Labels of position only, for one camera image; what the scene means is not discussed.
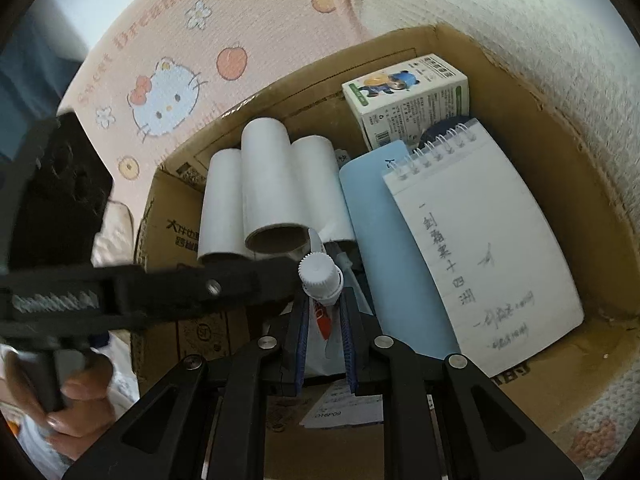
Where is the person's left hand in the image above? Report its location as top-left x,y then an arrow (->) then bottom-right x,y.
0,350 -> 120,462

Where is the red and white toothpaste tube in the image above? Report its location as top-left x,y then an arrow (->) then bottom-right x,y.
297,254 -> 347,378

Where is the green and white small carton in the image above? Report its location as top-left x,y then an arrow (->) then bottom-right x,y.
342,54 -> 471,151

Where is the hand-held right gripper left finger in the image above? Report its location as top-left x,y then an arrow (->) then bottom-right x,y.
62,300 -> 307,480

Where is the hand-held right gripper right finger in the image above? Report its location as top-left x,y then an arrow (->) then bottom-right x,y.
344,291 -> 583,480

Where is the brown cardboard box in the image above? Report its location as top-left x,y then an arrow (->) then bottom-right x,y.
130,22 -> 640,480

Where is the white paper tube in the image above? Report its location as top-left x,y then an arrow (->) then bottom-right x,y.
291,136 -> 357,243
196,149 -> 251,266
241,117 -> 309,256

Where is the blue booklet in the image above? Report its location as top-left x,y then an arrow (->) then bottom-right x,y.
339,140 -> 463,361

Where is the white spiral notepad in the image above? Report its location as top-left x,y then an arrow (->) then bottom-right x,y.
382,117 -> 586,378

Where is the pink cat print blanket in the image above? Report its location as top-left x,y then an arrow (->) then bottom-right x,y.
57,0 -> 640,480

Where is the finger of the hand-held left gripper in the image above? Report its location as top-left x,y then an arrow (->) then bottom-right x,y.
102,257 -> 302,329

